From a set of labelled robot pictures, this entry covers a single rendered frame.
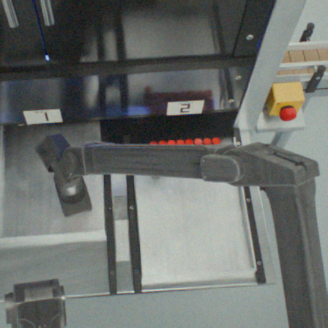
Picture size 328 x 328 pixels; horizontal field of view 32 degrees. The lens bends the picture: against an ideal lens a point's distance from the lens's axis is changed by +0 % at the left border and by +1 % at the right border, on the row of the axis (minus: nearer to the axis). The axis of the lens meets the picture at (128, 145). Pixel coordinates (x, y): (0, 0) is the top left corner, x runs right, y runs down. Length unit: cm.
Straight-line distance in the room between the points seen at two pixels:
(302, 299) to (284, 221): 12
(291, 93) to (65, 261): 67
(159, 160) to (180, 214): 43
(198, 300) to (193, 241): 89
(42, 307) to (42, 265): 56
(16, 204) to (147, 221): 33
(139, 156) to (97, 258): 42
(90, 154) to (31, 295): 35
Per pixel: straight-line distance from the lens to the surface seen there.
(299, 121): 156
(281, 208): 87
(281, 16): 114
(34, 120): 138
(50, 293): 85
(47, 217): 141
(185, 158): 95
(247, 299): 228
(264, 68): 127
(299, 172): 84
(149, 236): 138
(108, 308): 224
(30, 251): 139
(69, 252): 138
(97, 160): 109
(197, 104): 136
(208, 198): 142
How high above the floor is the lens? 220
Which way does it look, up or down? 64 degrees down
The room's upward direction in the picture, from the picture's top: 1 degrees counter-clockwise
